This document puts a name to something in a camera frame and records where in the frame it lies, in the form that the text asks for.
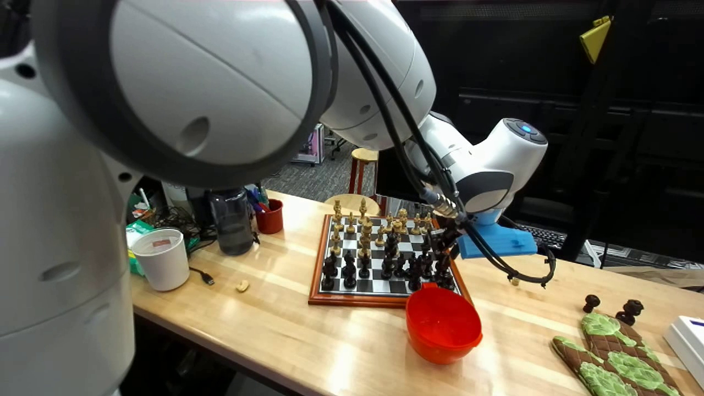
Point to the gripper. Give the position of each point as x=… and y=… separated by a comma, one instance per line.
x=452, y=228

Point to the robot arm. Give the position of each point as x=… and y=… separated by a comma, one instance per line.
x=209, y=82

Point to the light chess piece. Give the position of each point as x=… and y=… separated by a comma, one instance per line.
x=379, y=237
x=337, y=210
x=366, y=228
x=416, y=225
x=336, y=242
x=350, y=224
x=428, y=221
x=364, y=248
x=402, y=219
x=389, y=223
x=363, y=208

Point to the dark chess piece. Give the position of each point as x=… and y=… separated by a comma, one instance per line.
x=350, y=272
x=328, y=274
x=630, y=311
x=591, y=302
x=391, y=243
x=443, y=270
x=364, y=267
x=414, y=275
x=400, y=266
x=388, y=268
x=426, y=264

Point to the black keyboard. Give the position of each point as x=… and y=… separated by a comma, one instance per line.
x=544, y=236

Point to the orange plastic bowl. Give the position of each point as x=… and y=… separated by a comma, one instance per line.
x=440, y=324

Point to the wooden chess board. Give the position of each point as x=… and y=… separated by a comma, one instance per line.
x=374, y=290

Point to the wooden stool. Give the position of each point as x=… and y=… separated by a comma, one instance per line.
x=352, y=203
x=363, y=157

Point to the pink box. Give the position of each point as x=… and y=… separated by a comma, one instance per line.
x=311, y=146

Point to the red cup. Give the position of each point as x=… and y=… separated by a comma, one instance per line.
x=270, y=220

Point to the bundle of pens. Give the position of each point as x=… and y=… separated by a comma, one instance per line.
x=257, y=199

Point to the brown and green oven mitt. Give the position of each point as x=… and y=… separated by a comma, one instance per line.
x=616, y=357

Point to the dark translucent bottle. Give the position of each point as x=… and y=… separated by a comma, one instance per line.
x=232, y=223

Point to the yellow clamp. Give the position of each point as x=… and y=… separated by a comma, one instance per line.
x=595, y=38

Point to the white box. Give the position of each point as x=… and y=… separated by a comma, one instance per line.
x=687, y=344

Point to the white paper cup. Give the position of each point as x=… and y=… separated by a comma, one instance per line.
x=162, y=261

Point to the green packet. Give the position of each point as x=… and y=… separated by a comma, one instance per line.
x=135, y=231

